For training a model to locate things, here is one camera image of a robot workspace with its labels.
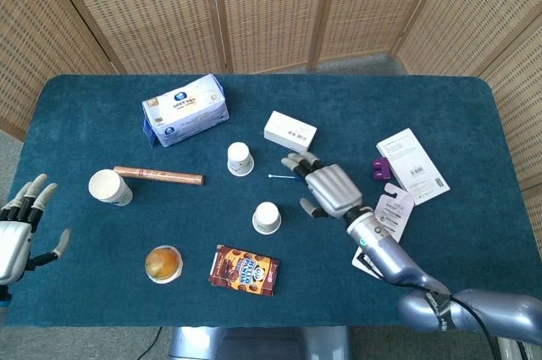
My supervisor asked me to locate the brown copper tube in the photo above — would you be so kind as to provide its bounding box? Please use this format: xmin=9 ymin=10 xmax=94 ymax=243
xmin=113 ymin=165 xmax=206 ymax=186

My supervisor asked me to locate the purple plastic block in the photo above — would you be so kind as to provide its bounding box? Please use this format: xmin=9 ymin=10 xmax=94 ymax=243
xmin=372 ymin=156 xmax=393 ymax=185

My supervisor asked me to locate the white paper cup green print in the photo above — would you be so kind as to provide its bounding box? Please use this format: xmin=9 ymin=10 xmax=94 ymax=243
xmin=252 ymin=201 xmax=283 ymax=235
xmin=87 ymin=169 xmax=134 ymax=208
xmin=226 ymin=141 xmax=255 ymax=177

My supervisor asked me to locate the white device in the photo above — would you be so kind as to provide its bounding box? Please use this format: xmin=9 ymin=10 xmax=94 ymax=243
xmin=499 ymin=336 xmax=542 ymax=360

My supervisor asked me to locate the small white carton box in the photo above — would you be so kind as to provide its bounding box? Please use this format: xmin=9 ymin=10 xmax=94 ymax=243
xmin=263 ymin=110 xmax=318 ymax=156

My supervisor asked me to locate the blue table cloth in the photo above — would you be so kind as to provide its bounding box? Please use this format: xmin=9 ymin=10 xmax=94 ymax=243
xmin=0 ymin=74 xmax=522 ymax=330

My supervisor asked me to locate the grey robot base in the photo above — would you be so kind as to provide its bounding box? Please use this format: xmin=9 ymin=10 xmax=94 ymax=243
xmin=169 ymin=325 xmax=352 ymax=360

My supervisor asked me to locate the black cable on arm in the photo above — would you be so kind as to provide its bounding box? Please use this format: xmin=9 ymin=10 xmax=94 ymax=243
xmin=448 ymin=291 xmax=503 ymax=360

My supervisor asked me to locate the lavender blister card pack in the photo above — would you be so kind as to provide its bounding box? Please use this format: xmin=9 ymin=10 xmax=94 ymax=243
xmin=351 ymin=184 xmax=416 ymax=280

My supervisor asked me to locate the white blue tissue pack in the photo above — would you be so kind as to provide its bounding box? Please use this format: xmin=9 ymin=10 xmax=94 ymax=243
xmin=141 ymin=73 xmax=230 ymax=149

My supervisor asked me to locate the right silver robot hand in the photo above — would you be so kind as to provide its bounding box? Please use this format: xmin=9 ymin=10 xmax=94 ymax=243
xmin=281 ymin=151 xmax=364 ymax=219

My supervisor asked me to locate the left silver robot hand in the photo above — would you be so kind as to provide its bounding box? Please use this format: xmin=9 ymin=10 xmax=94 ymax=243
xmin=0 ymin=173 xmax=73 ymax=285

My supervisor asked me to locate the orange jelly cup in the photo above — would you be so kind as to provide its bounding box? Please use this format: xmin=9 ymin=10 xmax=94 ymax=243
xmin=144 ymin=244 xmax=185 ymax=285

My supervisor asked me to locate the thin black floor cable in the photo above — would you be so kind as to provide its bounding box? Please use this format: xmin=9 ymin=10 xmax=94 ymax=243
xmin=143 ymin=326 xmax=163 ymax=360

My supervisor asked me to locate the bamboo folding screen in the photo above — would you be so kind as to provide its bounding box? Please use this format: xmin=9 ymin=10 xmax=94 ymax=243
xmin=0 ymin=0 xmax=542 ymax=191

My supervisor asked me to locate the flat white barcode box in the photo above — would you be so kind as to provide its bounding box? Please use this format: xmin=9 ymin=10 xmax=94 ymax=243
xmin=375 ymin=127 xmax=451 ymax=207

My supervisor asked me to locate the brown Hello Panda box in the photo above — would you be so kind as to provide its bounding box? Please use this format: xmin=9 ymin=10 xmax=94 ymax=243
xmin=207 ymin=244 xmax=280 ymax=296

